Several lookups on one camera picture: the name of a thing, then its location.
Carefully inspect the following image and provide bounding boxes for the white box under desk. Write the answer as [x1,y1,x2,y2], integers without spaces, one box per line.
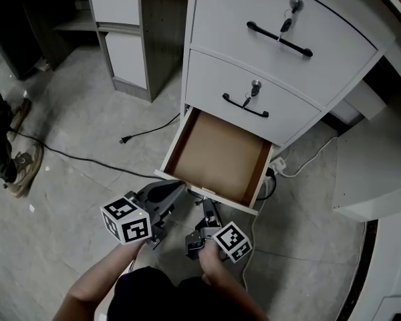
[326,78,389,124]

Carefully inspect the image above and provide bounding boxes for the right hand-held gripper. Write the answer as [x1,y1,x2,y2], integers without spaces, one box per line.
[185,196,253,264]

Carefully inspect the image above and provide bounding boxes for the person's left forearm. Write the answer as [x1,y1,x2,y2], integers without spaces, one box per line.
[52,241,148,321]

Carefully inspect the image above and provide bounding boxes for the person's right forearm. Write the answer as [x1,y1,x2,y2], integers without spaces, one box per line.
[202,262,270,321]

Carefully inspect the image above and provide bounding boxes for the person's right hand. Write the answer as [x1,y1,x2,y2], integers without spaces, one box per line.
[199,244,231,286]

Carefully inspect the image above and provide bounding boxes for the large drawer black keys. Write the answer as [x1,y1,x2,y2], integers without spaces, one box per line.
[276,7,297,43]

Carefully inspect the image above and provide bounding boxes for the white power strip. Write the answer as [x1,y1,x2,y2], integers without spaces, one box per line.
[269,156,287,174]

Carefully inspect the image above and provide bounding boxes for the short black drawer handle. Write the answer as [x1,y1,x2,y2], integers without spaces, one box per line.
[222,92,270,118]

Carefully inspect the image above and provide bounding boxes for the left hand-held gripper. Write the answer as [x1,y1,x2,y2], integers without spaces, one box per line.
[100,180,188,250]

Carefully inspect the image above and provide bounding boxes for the small drawer black key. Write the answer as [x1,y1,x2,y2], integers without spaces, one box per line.
[241,91,259,109]

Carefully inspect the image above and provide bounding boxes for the white curved furniture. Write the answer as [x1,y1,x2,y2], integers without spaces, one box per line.
[366,212,401,321]

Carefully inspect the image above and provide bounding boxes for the person's black shirt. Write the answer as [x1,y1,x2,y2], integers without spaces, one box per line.
[106,265,255,321]

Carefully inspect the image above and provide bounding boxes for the long black floor cable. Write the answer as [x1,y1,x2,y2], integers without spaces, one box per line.
[6,130,166,181]

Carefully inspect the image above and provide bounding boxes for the grey cabinet with white drawers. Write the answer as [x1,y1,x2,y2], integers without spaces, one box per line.
[84,0,192,104]

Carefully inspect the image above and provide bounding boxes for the large white locked drawer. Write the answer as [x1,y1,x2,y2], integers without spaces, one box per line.
[190,0,379,107]

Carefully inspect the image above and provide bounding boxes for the black plug with cable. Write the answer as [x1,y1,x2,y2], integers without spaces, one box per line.
[253,167,279,202]

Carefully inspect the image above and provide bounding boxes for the long black drawer handle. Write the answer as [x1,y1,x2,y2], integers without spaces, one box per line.
[246,21,313,58]

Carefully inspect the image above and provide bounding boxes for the white board panel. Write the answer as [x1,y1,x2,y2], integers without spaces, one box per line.
[331,112,401,223]

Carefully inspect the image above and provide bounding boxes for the white desk drawer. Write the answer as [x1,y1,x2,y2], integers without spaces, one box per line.
[153,106,275,217]

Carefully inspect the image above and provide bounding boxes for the dark wooden desk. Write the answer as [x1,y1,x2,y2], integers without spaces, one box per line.
[6,0,100,81]

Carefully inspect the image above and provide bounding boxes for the thin white floor cable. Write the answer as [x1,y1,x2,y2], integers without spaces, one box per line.
[241,199,267,292]

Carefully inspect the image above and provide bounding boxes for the white power strip cable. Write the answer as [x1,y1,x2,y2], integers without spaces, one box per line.
[280,135,339,179]

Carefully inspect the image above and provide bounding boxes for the black power cable with plug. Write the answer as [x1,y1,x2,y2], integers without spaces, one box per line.
[119,112,181,145]

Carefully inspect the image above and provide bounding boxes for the small white locked drawer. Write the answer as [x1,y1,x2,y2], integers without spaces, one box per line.
[184,48,323,146]

